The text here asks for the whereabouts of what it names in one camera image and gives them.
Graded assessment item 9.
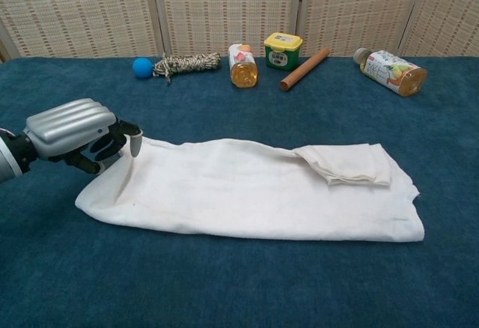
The tea bottle with red label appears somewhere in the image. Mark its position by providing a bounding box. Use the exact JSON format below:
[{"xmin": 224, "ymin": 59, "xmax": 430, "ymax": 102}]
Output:
[{"xmin": 228, "ymin": 40, "xmax": 260, "ymax": 88}]

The green tub with yellow lid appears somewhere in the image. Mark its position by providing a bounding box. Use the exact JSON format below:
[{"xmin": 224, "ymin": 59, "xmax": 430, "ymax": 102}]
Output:
[{"xmin": 263, "ymin": 31, "xmax": 303, "ymax": 72}]

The beige braided rope bundle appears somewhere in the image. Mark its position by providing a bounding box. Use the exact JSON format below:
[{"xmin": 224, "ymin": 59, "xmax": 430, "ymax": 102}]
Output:
[{"xmin": 150, "ymin": 51, "xmax": 222, "ymax": 84}]

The woven folding screen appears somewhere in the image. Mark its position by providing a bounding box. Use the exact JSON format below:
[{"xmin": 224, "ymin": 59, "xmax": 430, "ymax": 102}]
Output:
[{"xmin": 0, "ymin": 0, "xmax": 479, "ymax": 63}]

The white T-shirt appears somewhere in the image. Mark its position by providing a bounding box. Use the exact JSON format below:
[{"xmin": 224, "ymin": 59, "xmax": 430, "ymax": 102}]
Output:
[{"xmin": 74, "ymin": 137, "xmax": 426, "ymax": 243}]

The tea bottle with green label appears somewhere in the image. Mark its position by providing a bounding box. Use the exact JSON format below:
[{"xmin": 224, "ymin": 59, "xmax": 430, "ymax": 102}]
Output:
[{"xmin": 353, "ymin": 47, "xmax": 428, "ymax": 97}]

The blue table mat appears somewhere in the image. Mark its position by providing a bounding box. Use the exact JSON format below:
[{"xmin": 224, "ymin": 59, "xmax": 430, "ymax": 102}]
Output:
[{"xmin": 0, "ymin": 56, "xmax": 479, "ymax": 328}]

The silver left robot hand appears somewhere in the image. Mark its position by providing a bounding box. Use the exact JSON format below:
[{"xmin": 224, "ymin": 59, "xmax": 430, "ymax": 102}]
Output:
[{"xmin": 22, "ymin": 97, "xmax": 144, "ymax": 176}]

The wooden rolling pin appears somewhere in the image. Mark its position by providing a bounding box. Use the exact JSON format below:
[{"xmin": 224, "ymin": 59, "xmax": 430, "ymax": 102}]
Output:
[{"xmin": 278, "ymin": 46, "xmax": 332, "ymax": 92}]

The blue ball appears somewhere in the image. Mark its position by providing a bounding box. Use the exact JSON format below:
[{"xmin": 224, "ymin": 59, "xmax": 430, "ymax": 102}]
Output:
[{"xmin": 132, "ymin": 57, "xmax": 154, "ymax": 79}]

